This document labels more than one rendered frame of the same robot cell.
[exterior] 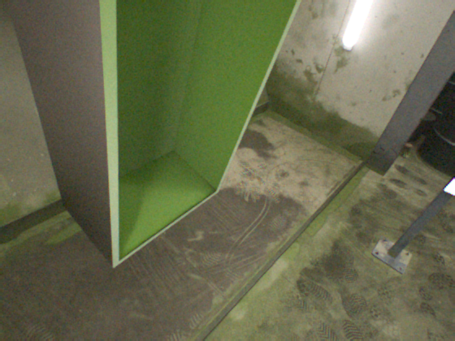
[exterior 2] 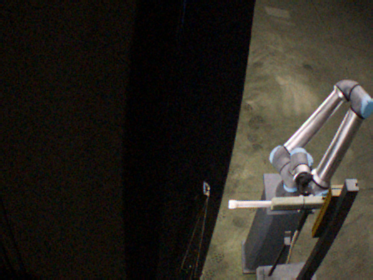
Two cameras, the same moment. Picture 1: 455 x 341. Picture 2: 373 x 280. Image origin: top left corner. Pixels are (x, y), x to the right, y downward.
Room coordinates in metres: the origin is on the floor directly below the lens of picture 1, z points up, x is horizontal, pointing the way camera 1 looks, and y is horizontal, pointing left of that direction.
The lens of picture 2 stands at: (-1.16, 1.34, 2.92)
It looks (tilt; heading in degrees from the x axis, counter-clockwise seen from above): 43 degrees down; 316
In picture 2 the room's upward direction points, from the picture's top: 8 degrees clockwise
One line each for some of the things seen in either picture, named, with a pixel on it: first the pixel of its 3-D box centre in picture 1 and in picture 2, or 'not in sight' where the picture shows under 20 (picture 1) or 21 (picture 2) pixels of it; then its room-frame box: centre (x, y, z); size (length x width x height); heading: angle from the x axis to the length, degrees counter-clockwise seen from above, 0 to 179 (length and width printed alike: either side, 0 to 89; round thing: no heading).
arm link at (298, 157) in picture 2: not in sight; (299, 162); (-0.14, -0.36, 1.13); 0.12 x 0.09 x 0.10; 143
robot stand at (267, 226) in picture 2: not in sight; (276, 228); (0.00, -0.60, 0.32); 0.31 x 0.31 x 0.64; 53
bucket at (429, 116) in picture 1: (412, 124); not in sight; (2.76, -1.87, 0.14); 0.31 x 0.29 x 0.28; 143
